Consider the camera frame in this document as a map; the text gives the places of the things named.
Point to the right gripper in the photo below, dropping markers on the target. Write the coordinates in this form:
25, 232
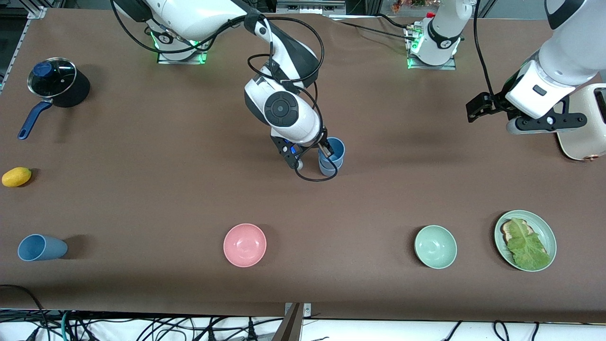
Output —
325, 148

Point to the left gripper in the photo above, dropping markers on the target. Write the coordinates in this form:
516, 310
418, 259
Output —
492, 103

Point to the blue plastic cup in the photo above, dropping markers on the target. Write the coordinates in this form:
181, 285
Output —
42, 248
329, 171
337, 150

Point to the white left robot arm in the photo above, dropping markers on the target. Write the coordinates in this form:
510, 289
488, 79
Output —
573, 52

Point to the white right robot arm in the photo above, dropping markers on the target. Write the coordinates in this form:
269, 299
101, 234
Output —
281, 109

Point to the cream white toaster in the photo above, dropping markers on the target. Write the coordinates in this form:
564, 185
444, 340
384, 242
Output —
587, 142

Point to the pink bowl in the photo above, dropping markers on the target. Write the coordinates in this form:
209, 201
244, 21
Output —
245, 245

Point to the toasted bread slice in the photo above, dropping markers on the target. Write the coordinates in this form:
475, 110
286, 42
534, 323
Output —
506, 232

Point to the brown table cover sheet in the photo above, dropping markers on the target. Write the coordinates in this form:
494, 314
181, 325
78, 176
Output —
189, 189

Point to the grey power strip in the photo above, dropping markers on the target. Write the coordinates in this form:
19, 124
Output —
310, 6

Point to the mint green plate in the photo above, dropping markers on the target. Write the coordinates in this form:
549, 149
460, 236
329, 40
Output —
549, 237

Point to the mint green bowl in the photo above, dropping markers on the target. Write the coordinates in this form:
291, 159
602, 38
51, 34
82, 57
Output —
435, 246

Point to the green lettuce leaf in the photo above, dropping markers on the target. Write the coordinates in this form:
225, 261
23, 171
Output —
528, 246

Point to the dark metal stand bar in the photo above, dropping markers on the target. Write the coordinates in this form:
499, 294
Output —
289, 329

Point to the glass lid with blue knob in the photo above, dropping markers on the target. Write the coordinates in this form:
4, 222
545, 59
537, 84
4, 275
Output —
57, 78

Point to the yellow lemon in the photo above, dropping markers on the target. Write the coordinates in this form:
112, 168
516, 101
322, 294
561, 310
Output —
16, 176

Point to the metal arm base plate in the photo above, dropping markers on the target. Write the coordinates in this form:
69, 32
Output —
450, 67
182, 60

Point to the silver table clamp bracket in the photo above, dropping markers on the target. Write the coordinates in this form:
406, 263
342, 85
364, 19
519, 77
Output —
307, 310

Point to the aluminium frame rail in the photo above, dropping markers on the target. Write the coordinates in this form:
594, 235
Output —
21, 45

